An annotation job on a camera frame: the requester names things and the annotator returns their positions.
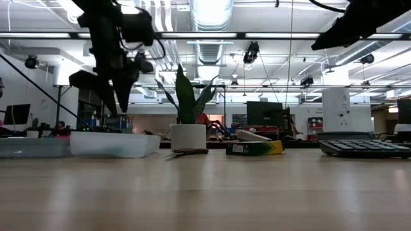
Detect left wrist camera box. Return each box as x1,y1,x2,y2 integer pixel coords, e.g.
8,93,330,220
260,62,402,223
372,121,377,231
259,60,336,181
120,9,155,47

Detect thin hanging cable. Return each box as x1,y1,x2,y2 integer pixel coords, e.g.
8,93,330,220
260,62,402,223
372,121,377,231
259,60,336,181
284,0,295,108

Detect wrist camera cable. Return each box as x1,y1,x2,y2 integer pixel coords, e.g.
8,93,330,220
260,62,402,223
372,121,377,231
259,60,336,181
118,6,168,62
308,0,349,14

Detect black ceiling spotlight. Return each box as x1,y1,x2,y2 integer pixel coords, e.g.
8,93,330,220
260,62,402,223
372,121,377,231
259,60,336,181
360,53,376,65
24,55,39,70

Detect white stapler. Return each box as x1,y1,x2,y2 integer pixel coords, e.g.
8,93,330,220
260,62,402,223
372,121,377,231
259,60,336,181
236,129,273,142

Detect white square pillar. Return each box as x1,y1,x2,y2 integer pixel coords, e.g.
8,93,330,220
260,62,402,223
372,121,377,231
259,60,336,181
322,70,353,133

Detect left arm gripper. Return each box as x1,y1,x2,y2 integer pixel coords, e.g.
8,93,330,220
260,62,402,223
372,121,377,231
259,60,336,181
69,47,155,115

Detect black overhead camera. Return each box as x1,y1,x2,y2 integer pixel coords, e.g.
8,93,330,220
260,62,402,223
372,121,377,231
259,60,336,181
243,40,260,65

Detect black monitor on stand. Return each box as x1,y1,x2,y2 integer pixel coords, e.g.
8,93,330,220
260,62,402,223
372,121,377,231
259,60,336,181
246,101,284,126

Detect black overhead frame bar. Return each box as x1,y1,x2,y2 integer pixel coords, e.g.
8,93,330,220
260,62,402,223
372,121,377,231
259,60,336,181
0,31,411,40

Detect black desk calculator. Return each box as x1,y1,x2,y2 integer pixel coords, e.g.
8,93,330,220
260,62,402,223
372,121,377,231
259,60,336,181
315,131,411,159

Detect black diagonal cable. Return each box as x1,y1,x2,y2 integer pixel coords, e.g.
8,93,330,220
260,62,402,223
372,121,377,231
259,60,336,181
0,53,96,132

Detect clear plastic pencil box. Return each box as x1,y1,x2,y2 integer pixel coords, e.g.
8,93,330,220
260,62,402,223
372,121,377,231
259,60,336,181
69,131,161,159

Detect clear plastic container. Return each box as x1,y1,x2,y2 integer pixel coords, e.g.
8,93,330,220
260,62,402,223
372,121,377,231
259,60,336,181
0,137,72,158

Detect black table edge rail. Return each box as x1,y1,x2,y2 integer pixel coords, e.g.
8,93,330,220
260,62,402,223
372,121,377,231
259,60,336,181
159,139,411,150

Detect red black handled scissors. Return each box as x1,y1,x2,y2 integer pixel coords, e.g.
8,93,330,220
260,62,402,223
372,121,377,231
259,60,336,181
165,147,209,158

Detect yellow green crayon box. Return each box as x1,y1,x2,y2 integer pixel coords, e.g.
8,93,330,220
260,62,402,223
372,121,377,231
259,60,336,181
225,140,285,157

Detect black monitor beside pillar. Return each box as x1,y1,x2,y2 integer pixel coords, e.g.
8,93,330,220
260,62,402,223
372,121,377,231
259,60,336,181
397,98,411,125

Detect person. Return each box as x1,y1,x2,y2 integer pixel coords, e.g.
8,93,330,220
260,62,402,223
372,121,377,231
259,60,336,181
54,121,70,137

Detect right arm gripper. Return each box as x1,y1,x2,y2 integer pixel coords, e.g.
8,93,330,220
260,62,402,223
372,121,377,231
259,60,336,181
310,0,411,51

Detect shelf with red bins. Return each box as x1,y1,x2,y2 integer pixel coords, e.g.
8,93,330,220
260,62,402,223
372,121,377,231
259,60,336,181
307,117,324,141

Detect silver ventilation duct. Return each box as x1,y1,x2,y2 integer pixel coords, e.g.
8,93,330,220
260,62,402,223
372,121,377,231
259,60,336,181
189,0,235,65

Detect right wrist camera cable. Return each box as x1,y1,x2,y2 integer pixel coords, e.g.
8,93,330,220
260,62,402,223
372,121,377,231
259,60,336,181
308,0,349,14

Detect white plant pot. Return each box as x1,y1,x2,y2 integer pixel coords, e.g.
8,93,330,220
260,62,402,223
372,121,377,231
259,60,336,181
170,123,207,151

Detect green snake plant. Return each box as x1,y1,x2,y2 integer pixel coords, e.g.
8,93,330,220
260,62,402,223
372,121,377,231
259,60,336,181
155,63,220,125

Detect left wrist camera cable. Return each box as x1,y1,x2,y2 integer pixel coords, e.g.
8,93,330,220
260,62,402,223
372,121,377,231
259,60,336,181
118,6,168,62

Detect small black monitor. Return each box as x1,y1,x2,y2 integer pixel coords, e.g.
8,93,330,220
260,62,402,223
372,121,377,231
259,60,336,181
3,103,31,126

